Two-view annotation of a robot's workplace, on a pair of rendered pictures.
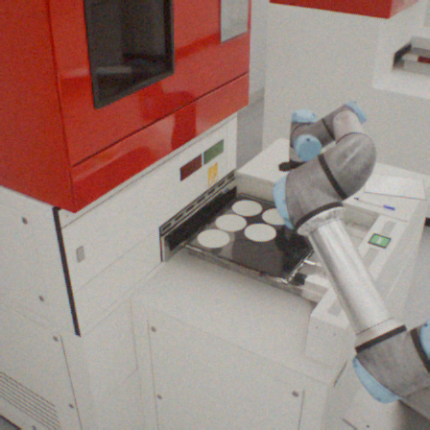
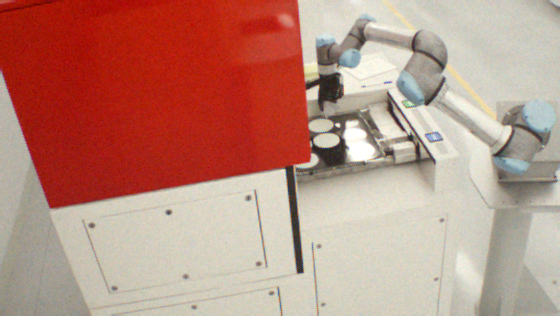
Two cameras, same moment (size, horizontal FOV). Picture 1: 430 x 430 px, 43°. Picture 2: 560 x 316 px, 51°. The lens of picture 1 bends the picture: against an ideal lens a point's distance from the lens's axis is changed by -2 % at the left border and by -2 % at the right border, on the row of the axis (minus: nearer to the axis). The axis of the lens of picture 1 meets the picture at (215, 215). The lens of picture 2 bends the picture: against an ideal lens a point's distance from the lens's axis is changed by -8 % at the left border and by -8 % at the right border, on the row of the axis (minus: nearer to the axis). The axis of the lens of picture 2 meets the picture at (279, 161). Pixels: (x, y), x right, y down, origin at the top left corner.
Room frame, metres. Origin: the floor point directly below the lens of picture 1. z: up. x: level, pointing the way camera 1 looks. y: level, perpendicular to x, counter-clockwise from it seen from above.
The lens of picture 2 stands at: (-0.01, 1.28, 2.21)
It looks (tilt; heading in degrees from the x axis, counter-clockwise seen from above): 34 degrees down; 322
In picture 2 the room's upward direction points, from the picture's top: 7 degrees counter-clockwise
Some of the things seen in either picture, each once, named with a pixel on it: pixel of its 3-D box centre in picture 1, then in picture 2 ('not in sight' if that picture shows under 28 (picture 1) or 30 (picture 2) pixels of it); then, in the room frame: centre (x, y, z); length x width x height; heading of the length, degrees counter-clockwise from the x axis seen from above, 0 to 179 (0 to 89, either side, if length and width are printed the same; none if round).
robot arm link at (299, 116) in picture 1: (302, 129); (326, 49); (1.58, -0.27, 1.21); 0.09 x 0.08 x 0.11; 178
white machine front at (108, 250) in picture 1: (164, 206); (274, 150); (1.44, 0.15, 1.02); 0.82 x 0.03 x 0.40; 148
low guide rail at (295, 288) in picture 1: (257, 274); (350, 168); (1.35, -0.13, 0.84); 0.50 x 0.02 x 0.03; 58
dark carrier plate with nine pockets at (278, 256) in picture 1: (260, 232); (326, 140); (1.48, -0.14, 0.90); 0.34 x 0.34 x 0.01; 58
